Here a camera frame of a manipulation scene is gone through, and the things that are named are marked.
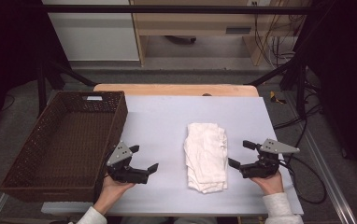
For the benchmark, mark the white cabinet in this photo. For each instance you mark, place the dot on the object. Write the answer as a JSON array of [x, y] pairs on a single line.
[[92, 34]]

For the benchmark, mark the black curtain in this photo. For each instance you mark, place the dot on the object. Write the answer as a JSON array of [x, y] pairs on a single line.
[[8, 46], [348, 77]]

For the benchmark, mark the person's right hand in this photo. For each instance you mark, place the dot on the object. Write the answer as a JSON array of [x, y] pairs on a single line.
[[270, 183]]

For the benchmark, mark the dark chair base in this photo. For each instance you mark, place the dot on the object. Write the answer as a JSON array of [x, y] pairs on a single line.
[[182, 39]]

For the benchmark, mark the white towel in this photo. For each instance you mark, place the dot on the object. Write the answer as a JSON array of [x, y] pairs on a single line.
[[206, 155]]

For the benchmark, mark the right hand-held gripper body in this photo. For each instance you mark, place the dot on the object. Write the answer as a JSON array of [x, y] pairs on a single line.
[[267, 161]]

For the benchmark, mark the brown wicker basket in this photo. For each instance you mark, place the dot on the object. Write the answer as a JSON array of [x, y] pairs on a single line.
[[70, 146]]

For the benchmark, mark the wooden table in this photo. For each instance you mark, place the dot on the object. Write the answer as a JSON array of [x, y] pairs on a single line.
[[173, 89]]

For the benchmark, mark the yellow and black tape piece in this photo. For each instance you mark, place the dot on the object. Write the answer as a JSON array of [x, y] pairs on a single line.
[[274, 97]]

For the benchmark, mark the person's left hand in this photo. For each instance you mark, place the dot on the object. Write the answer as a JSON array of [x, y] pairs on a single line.
[[112, 193]]

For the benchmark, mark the black horizontal frame bar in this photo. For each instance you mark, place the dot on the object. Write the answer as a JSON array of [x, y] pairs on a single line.
[[167, 9]]

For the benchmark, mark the black metal stand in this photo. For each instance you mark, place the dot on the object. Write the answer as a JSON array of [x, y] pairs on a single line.
[[42, 90], [301, 87]]

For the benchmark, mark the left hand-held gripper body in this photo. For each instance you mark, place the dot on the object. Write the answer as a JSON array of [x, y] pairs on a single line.
[[126, 174]]

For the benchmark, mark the light wooden desk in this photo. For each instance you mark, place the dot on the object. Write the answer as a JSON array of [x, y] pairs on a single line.
[[192, 23]]

